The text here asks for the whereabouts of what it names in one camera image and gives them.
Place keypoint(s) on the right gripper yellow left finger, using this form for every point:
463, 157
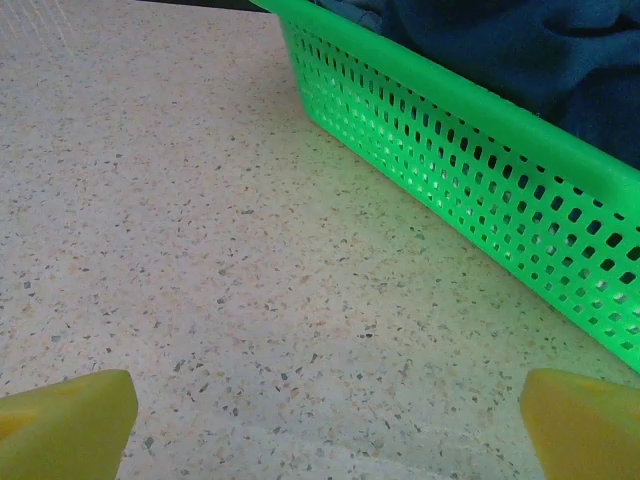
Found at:
60, 430

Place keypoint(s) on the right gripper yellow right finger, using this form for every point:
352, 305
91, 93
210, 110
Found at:
590, 435

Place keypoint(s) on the green perforated plastic basket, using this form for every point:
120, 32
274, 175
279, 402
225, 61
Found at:
450, 165

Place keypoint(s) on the navy t-shirt with white print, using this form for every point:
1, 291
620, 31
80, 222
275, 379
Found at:
500, 45

